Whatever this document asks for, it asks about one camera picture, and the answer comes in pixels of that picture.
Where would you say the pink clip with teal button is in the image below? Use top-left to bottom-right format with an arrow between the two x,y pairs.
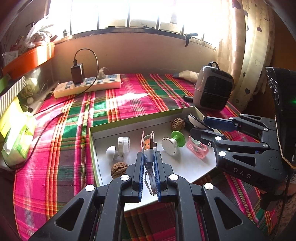
186,136 -> 209,159

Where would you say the green white spool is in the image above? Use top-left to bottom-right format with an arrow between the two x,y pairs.
161,131 -> 186,156

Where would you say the brown walnut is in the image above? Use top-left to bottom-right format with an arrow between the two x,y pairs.
171,118 -> 185,132
111,162 -> 128,179

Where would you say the small white mushroom knob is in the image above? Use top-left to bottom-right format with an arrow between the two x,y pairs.
105,146 -> 125,162

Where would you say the white round cap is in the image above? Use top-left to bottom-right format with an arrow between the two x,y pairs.
118,137 -> 130,153

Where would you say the black oval disc with magnets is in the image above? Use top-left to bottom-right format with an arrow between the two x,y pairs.
188,113 -> 213,131

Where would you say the person's right hand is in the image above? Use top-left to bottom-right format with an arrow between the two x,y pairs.
259,182 -> 287,211

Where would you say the green white cardboard box tray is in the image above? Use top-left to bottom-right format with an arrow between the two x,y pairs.
90,107 -> 216,212

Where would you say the grey portable heater fan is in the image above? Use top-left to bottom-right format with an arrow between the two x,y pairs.
183,61 -> 234,111

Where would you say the plaid bed sheet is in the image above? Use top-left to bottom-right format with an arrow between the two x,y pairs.
13,74 -> 278,240

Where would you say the heart pattern curtain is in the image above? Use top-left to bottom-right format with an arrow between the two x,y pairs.
218,1 -> 275,111

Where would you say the black window hook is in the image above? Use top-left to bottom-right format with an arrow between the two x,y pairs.
184,32 -> 198,47

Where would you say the tissue pack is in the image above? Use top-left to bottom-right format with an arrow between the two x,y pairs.
1,112 -> 37,169

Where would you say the yellow green box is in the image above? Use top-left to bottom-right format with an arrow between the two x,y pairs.
1,97 -> 24,141

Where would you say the white power strip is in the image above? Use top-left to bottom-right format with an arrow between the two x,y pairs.
53,74 -> 121,98

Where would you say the white plug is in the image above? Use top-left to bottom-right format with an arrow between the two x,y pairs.
97,67 -> 111,80

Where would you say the black power adapter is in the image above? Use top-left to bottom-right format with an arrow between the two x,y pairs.
71,64 -> 85,85

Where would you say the green striped gift box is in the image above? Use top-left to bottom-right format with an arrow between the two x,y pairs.
1,76 -> 27,116

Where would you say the orange tray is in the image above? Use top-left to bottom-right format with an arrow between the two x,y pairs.
3,43 -> 55,79

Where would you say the black charger cable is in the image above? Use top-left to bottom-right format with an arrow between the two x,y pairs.
2,48 -> 99,171

